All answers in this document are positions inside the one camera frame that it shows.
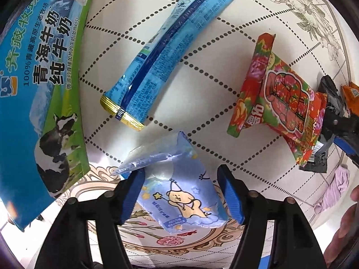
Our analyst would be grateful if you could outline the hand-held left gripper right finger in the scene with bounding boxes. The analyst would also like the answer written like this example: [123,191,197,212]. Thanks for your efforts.
[217,164,326,269]

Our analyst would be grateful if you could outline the black snack packet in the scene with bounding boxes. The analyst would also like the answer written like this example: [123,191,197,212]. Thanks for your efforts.
[299,75,348,173]

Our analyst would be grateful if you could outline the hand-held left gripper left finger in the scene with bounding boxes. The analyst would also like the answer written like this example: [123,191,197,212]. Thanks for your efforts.
[34,169,146,269]

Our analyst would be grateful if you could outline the red floral snack packet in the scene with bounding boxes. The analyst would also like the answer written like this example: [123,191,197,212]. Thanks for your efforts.
[227,33,328,165]

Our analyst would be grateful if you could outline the purple cloth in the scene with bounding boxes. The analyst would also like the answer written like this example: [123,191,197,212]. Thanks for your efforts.
[313,165,350,216]

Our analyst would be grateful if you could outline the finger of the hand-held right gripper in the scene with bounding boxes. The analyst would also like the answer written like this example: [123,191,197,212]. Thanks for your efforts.
[322,109,359,141]
[333,137,359,169]

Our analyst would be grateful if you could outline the blue green cow-print milk carton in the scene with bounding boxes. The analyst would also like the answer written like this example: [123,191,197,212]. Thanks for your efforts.
[0,0,100,232]

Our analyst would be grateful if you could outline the long blue snack packet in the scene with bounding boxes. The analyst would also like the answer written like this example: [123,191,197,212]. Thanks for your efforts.
[100,0,238,131]

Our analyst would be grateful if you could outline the orange snack packet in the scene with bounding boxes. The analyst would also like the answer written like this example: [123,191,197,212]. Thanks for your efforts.
[341,82,359,111]

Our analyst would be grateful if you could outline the blue bear-print tissue pack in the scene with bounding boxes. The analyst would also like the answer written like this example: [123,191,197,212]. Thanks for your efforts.
[113,131,228,234]

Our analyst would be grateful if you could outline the person's right hand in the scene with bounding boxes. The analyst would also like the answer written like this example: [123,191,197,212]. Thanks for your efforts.
[324,184,359,261]

